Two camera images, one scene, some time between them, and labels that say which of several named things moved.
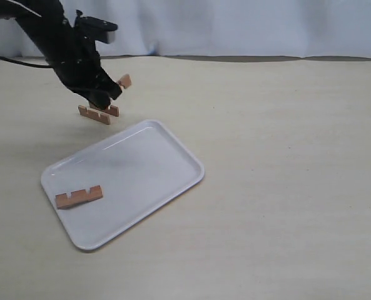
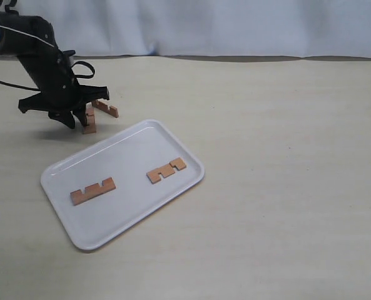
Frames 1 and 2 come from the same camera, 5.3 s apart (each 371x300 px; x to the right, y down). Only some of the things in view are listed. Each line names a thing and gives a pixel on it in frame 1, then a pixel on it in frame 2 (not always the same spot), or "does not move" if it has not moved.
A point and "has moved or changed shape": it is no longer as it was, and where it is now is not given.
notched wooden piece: x=94 y=114 -> x=90 y=127
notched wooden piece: x=112 y=110 does not move
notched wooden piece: x=126 y=80 -> x=154 y=175
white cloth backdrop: x=243 y=30 does not move
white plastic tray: x=139 y=169 does not move
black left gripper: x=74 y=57 -> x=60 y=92
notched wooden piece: x=78 y=196 has moved or changed shape
